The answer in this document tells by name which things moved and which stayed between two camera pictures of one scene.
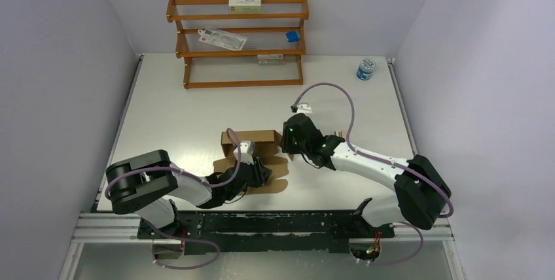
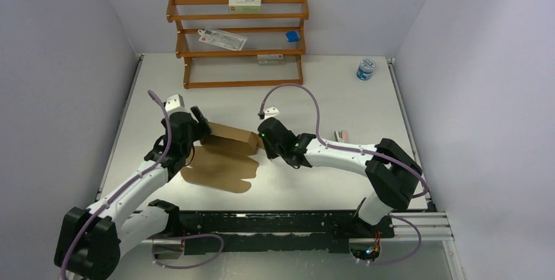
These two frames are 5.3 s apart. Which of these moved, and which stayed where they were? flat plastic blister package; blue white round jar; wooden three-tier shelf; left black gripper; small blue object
Moved: left black gripper
Stayed: flat plastic blister package; blue white round jar; wooden three-tier shelf; small blue object
